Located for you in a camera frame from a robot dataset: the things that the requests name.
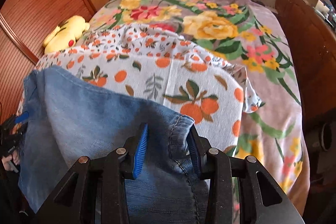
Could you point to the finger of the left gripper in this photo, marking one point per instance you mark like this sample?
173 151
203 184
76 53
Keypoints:
21 118

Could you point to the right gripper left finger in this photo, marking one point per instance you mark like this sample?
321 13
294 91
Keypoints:
124 163

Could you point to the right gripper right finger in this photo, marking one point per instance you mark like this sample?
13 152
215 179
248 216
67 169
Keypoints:
211 164

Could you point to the blue denim jeans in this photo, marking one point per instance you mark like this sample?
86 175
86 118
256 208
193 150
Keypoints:
69 118

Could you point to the person left hand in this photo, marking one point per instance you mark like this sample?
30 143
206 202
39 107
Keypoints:
10 162

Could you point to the yellow plush toy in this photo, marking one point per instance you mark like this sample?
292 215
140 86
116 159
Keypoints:
66 34

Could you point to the orange print white bedsheet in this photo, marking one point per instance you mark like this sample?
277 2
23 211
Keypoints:
156 64

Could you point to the floral pink blanket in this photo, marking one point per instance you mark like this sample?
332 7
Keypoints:
241 32

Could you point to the wooden side cabinet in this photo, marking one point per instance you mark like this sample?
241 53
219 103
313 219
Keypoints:
312 46

